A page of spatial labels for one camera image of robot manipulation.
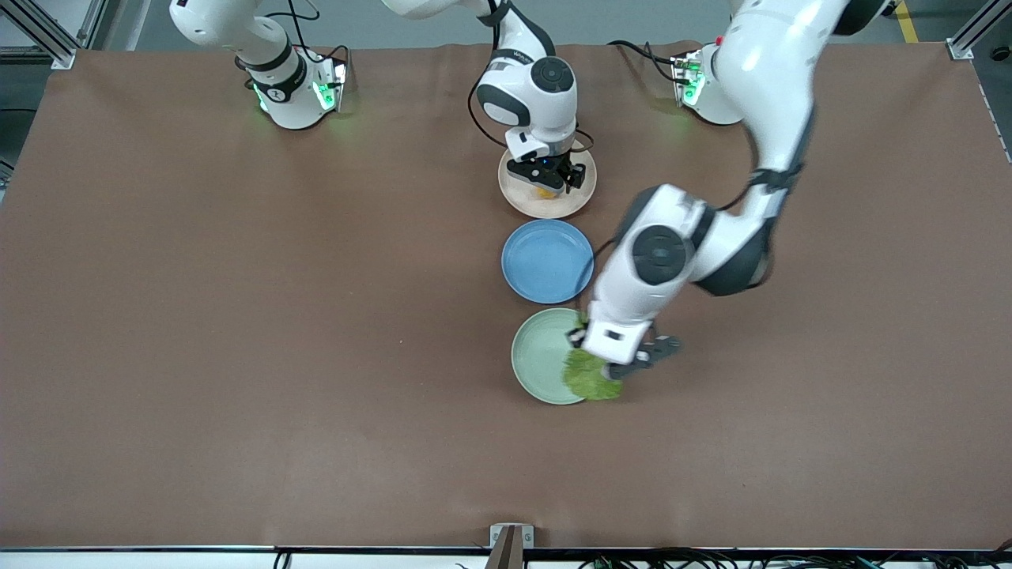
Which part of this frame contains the black arm base cable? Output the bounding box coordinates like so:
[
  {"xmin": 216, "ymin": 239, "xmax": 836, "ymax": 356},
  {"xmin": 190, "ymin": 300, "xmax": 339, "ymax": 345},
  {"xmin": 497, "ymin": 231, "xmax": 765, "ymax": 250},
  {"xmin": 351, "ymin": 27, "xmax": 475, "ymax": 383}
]
[
  {"xmin": 265, "ymin": 0, "xmax": 353, "ymax": 73},
  {"xmin": 606, "ymin": 39, "xmax": 690, "ymax": 85}
]

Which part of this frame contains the brown camera pole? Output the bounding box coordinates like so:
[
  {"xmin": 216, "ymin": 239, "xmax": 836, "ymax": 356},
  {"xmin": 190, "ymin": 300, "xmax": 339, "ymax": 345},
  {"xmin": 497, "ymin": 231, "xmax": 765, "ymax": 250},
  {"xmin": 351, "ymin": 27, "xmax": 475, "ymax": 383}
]
[{"xmin": 483, "ymin": 527, "xmax": 525, "ymax": 569}]

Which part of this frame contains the brown table cover sheet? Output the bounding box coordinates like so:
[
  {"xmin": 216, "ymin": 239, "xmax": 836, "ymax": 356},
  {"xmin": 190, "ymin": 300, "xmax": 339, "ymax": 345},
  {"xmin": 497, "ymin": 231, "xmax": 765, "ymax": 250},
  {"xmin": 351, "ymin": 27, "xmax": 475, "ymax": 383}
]
[{"xmin": 0, "ymin": 41, "xmax": 1012, "ymax": 551}]

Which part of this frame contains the black right arm base cable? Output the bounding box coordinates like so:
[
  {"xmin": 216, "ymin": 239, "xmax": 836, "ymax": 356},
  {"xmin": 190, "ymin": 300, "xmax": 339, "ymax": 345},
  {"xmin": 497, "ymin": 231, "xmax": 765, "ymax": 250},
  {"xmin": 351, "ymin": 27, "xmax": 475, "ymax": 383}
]
[{"xmin": 265, "ymin": 0, "xmax": 353, "ymax": 73}]

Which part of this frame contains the aluminium frame profile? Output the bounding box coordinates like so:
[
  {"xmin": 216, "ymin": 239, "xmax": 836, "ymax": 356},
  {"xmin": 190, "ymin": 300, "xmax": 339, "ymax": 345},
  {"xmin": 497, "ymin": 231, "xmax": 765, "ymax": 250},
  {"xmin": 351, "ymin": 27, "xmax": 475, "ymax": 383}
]
[
  {"xmin": 946, "ymin": 0, "xmax": 1012, "ymax": 62},
  {"xmin": 0, "ymin": 0, "xmax": 80, "ymax": 70}
]

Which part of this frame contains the pale green round plate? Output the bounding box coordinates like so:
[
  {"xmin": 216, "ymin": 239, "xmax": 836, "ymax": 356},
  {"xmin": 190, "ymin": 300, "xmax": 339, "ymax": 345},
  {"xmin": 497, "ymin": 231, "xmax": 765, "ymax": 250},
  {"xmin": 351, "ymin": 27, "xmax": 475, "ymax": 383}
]
[{"xmin": 511, "ymin": 307, "xmax": 591, "ymax": 406}]

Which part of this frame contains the green lettuce leaf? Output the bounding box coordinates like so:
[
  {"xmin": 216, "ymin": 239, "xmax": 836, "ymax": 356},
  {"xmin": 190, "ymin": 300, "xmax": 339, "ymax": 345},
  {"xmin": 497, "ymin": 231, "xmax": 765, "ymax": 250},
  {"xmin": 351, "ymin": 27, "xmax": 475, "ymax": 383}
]
[{"xmin": 562, "ymin": 311, "xmax": 625, "ymax": 402}]

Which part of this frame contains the black left arm base cable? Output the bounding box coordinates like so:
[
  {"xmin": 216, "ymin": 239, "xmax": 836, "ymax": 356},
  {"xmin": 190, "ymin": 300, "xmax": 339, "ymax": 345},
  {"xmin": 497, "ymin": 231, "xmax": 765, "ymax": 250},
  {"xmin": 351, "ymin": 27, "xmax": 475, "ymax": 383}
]
[{"xmin": 606, "ymin": 39, "xmax": 690, "ymax": 85}]

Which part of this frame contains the beige round plate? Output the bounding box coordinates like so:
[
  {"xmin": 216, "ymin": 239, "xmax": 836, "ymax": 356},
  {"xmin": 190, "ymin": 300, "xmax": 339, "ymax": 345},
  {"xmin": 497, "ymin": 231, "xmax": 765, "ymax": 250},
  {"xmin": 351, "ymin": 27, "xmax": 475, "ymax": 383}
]
[{"xmin": 497, "ymin": 141, "xmax": 598, "ymax": 220}]

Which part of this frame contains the blue round plate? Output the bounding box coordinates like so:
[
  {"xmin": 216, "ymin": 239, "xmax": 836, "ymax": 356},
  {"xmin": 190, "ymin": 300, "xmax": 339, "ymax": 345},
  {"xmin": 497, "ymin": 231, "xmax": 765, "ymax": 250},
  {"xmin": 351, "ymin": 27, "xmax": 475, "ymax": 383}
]
[{"xmin": 501, "ymin": 219, "xmax": 595, "ymax": 305}]

